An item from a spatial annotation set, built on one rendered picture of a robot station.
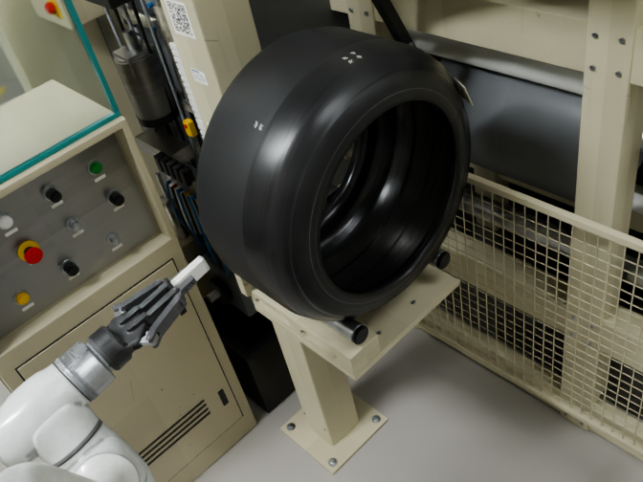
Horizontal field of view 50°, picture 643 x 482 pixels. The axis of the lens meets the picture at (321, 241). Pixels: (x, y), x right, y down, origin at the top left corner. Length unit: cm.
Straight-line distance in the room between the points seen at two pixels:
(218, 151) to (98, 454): 55
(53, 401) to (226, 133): 54
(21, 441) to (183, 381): 105
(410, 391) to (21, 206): 145
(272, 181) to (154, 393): 110
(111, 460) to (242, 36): 85
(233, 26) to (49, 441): 85
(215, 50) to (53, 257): 68
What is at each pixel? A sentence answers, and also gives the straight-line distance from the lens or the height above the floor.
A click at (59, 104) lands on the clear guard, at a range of 166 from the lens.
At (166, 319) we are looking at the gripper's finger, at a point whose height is 122.
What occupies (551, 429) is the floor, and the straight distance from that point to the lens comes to 241.
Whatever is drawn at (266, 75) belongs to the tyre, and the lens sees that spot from 128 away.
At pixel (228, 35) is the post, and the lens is 146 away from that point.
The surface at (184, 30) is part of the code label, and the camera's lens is 148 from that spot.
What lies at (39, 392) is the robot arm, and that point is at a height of 123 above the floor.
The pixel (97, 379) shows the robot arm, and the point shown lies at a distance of 119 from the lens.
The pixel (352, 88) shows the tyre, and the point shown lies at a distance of 120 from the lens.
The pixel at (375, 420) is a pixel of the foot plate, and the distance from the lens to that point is 243.
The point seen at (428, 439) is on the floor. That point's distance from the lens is 239.
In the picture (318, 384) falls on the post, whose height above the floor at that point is 34.
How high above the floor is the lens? 202
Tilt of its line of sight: 40 degrees down
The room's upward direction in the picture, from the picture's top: 14 degrees counter-clockwise
